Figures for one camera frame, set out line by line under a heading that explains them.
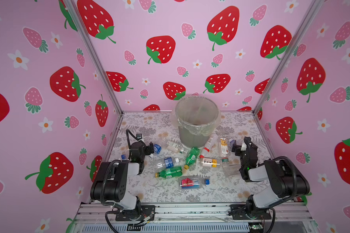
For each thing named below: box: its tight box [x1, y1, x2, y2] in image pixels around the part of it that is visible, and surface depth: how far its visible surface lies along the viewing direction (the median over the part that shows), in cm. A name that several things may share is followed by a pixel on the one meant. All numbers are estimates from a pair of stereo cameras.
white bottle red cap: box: [199, 133, 219, 159], surface depth 97 cm
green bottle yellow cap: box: [155, 166, 183, 179], surface depth 86 cm
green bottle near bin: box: [183, 147, 201, 170], surface depth 91 cm
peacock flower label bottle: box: [220, 137, 229, 158], surface depth 95 cm
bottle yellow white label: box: [198, 157, 222, 168], surface depth 89 cm
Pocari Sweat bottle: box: [153, 143, 162, 154], surface depth 95 cm
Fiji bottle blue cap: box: [178, 175, 210, 190], surface depth 81 cm
